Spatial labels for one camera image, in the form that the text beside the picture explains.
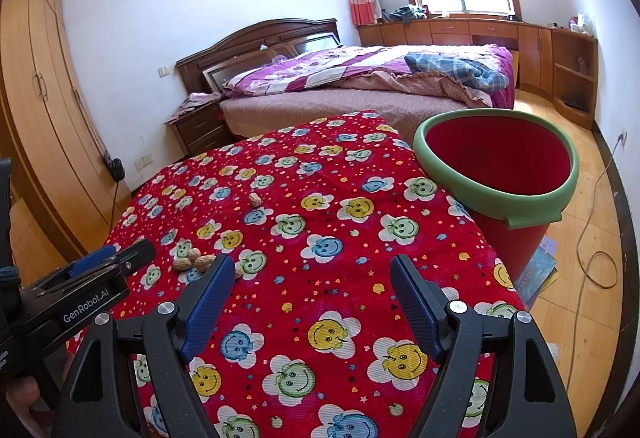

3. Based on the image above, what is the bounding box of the pile of clothes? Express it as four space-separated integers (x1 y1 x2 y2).
386 4 432 24

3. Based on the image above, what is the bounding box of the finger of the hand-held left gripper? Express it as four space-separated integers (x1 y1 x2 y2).
37 245 121 293
20 239 157 343

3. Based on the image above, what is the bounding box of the wooden wardrobe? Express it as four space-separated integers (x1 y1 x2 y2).
0 0 132 263

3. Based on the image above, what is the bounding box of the black power plug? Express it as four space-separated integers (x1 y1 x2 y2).
102 152 126 181

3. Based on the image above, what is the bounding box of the blue magazine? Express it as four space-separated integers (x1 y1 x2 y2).
514 235 560 311

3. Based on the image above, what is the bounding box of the wooden bed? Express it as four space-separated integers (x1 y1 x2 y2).
175 18 516 141

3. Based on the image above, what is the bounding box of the pink cloth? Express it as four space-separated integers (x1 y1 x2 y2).
166 91 222 123

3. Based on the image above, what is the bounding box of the red bucket with green rim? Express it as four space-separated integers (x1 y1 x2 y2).
413 108 581 285

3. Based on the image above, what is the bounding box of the dark wooden nightstand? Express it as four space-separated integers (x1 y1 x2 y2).
164 98 235 157

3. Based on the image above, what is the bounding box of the person's left hand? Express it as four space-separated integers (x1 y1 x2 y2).
2 375 43 424

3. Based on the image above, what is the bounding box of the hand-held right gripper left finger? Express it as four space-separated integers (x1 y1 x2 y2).
50 254 237 438

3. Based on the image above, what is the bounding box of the grey power cable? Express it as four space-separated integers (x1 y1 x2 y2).
574 143 626 289

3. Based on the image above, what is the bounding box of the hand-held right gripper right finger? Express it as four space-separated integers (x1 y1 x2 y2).
390 254 578 438

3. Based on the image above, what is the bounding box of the long wooden cabinet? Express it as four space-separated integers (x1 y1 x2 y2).
357 15 600 129

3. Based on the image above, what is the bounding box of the red smiley flower blanket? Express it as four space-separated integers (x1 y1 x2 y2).
65 110 526 438

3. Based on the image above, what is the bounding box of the purple floral quilt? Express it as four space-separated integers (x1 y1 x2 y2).
222 44 516 109

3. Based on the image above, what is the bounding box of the blue plaid blanket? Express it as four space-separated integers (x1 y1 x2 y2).
404 50 506 91

